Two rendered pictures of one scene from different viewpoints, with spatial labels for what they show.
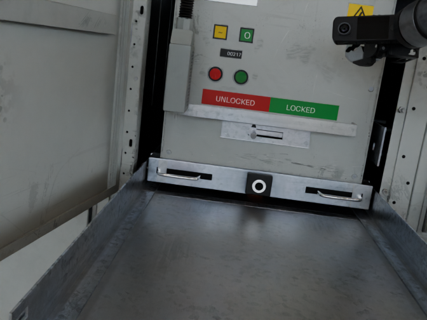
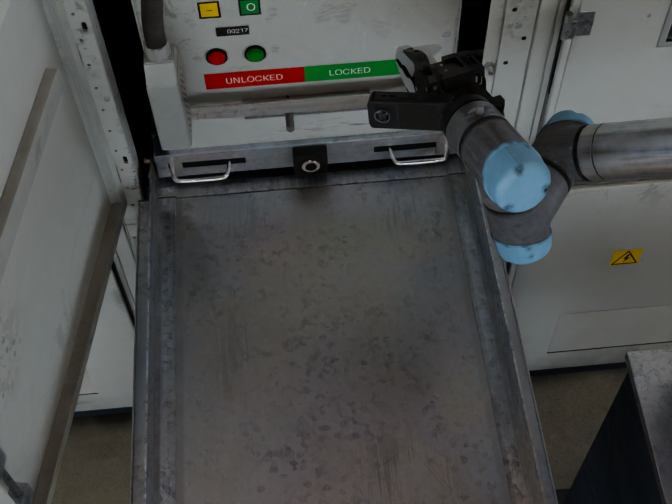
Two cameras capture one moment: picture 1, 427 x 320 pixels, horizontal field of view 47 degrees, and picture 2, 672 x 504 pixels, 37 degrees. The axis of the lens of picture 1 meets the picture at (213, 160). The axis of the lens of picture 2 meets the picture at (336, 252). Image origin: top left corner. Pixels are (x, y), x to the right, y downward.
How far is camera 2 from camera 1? 1.06 m
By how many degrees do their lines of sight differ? 44
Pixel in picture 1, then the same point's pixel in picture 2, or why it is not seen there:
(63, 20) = (23, 198)
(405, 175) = not seen: hidden behind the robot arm
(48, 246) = not seen: hidden behind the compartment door
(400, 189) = not seen: hidden behind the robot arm
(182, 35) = (161, 71)
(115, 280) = (189, 432)
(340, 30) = (377, 118)
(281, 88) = (316, 55)
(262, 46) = (277, 14)
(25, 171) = (47, 337)
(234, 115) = (258, 109)
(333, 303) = (400, 401)
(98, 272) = (170, 427)
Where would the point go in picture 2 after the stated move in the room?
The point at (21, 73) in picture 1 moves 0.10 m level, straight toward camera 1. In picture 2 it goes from (12, 290) to (37, 348)
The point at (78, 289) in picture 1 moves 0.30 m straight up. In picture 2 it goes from (162, 464) to (123, 372)
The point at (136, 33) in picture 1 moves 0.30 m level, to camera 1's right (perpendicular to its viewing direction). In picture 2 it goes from (87, 52) to (290, 32)
